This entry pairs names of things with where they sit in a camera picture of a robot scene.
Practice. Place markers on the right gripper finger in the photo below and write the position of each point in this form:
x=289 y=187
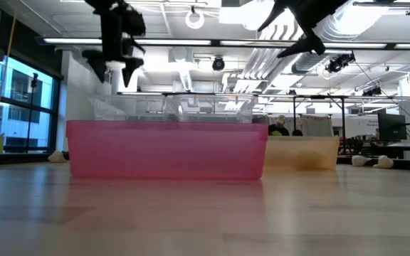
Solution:
x=308 y=45
x=276 y=14

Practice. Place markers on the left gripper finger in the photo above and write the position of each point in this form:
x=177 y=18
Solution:
x=130 y=65
x=96 y=62

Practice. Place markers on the clear plastic bin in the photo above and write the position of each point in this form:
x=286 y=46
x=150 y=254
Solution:
x=215 y=106
x=134 y=106

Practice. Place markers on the black tripod stand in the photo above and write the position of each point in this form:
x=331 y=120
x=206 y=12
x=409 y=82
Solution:
x=33 y=80

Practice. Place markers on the black overhead beam with lights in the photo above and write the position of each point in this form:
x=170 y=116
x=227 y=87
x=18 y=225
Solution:
x=215 y=43

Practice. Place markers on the large window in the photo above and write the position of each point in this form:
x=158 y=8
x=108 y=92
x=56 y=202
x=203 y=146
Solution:
x=23 y=92

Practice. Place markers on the white cloth panel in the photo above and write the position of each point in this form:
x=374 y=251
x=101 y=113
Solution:
x=317 y=126

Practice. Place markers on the pink plastic bin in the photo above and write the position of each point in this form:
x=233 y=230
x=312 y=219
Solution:
x=166 y=149

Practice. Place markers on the orange plastic bin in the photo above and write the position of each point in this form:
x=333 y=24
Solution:
x=283 y=153

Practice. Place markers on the black computer monitor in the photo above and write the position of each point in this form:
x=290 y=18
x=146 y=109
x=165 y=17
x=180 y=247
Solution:
x=391 y=126

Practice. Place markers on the silver ceiling duct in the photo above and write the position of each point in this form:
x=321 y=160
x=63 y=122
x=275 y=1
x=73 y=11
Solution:
x=311 y=62

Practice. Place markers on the black hanging camera rig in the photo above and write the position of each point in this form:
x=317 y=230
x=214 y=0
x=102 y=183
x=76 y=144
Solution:
x=339 y=63

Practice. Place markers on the black overhead camera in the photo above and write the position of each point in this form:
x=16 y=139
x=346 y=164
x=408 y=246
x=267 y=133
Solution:
x=218 y=64

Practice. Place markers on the black background rig frame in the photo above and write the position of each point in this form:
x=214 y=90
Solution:
x=343 y=121

